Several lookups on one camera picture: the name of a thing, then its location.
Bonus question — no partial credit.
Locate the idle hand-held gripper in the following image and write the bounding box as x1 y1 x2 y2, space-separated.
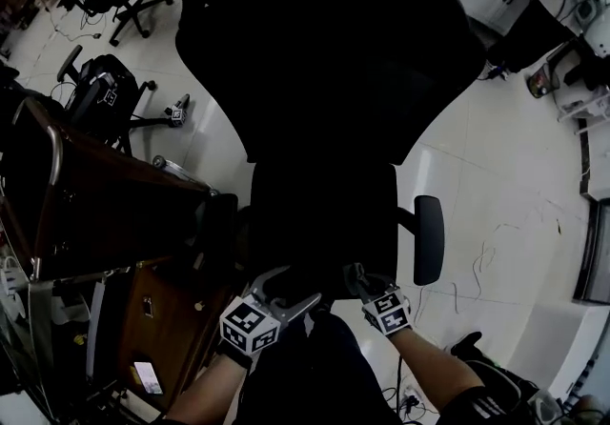
164 93 192 129
70 71 121 115

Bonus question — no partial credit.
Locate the person's black clothing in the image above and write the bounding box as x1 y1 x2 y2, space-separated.
166 308 506 425

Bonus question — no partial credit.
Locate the smartphone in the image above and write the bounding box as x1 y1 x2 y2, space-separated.
132 359 165 396

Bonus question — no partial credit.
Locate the person's right forearm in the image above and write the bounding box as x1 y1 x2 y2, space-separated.
388 326 485 417

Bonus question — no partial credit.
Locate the white capsule backpack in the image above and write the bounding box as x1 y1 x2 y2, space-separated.
583 15 610 58

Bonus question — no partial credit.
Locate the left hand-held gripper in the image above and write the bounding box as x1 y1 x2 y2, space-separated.
218 264 324 358

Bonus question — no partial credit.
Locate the wire mesh waste basket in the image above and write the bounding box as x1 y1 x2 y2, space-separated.
526 61 564 100

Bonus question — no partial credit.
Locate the person's left forearm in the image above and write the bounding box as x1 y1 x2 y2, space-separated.
164 351 256 425

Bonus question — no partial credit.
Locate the black framed window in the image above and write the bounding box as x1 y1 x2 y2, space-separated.
571 197 610 305

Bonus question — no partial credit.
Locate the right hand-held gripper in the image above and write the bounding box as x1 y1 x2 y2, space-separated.
343 263 414 336

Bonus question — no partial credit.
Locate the white wire rack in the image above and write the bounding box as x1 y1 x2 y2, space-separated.
556 85 610 124

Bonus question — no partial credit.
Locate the black cable with power strip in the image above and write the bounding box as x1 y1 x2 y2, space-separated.
380 351 433 422

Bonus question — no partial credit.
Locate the black office chair seat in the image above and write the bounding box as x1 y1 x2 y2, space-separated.
247 163 399 303

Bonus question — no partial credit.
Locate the brown wooden side cabinet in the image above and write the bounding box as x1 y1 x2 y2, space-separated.
116 258 242 413

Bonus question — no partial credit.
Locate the white floor cable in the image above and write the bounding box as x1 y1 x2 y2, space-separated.
414 201 563 319

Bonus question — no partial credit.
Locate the brown wooden cart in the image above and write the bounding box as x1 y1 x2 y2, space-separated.
11 96 220 281

